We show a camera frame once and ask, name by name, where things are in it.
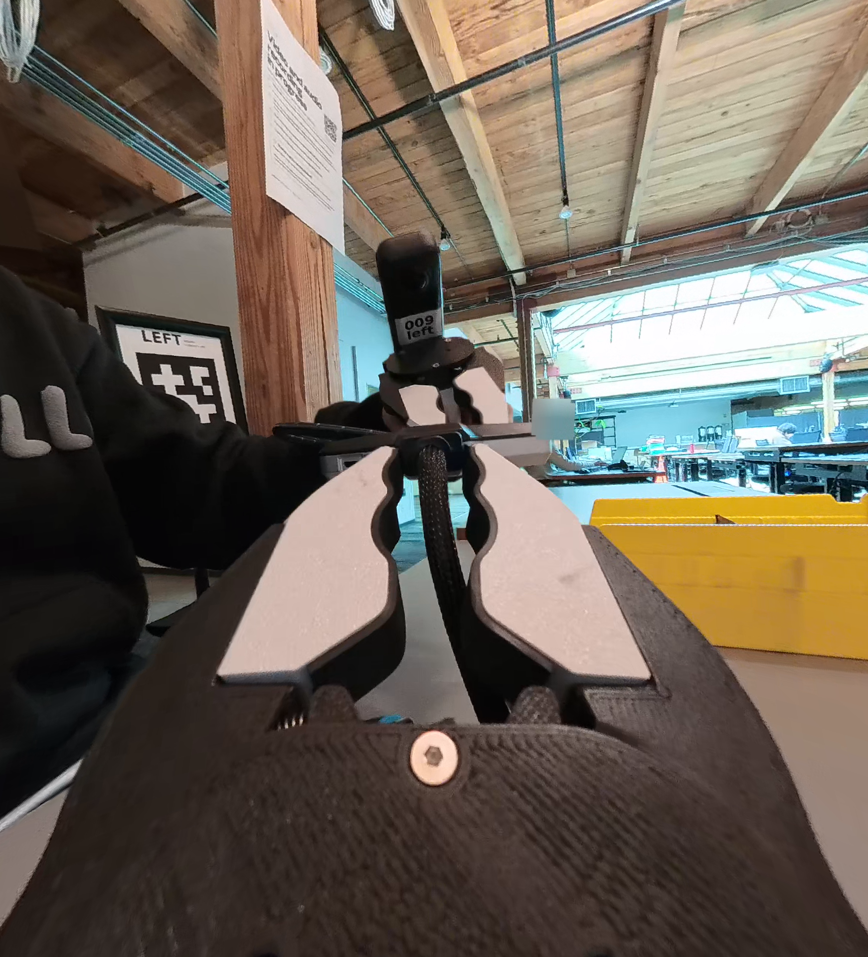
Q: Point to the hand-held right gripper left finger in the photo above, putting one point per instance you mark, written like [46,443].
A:
[314,583]

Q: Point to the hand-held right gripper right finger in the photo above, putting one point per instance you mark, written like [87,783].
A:
[553,598]

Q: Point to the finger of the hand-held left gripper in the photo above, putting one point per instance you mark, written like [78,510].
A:
[482,396]
[417,405]

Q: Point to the person's left forearm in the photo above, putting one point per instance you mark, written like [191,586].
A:
[254,478]

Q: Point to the yellow storage bin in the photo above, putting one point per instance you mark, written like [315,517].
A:
[740,583]

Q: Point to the white paper notice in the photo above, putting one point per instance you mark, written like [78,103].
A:
[303,112]

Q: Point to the framed marker poster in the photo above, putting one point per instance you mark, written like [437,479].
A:
[179,374]

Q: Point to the person in black sweatshirt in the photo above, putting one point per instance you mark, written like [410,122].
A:
[30,561]

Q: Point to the row of office desks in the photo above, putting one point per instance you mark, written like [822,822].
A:
[815,451]

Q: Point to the wooden post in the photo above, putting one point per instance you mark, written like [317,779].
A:
[284,299]

